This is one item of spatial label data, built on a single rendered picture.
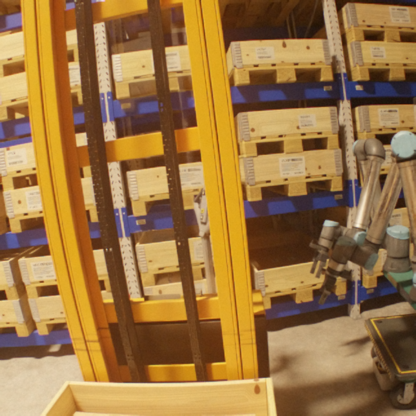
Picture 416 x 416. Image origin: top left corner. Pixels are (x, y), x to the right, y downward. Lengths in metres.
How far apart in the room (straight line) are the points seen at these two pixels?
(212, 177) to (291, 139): 1.67
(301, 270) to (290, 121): 1.20
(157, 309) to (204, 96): 0.80
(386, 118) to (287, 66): 0.96
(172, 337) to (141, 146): 0.78
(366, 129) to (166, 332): 2.24
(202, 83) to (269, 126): 1.59
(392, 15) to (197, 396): 3.20
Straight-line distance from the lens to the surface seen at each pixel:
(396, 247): 2.24
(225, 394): 1.28
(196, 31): 1.14
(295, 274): 2.81
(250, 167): 2.58
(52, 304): 2.94
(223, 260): 1.10
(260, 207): 2.67
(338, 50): 3.07
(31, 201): 2.77
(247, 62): 2.68
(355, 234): 2.07
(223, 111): 1.06
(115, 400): 1.40
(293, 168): 2.67
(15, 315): 3.12
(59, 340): 3.15
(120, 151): 1.25
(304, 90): 2.83
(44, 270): 2.86
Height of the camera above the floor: 1.50
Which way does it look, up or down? 9 degrees down
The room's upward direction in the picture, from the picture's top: 7 degrees counter-clockwise
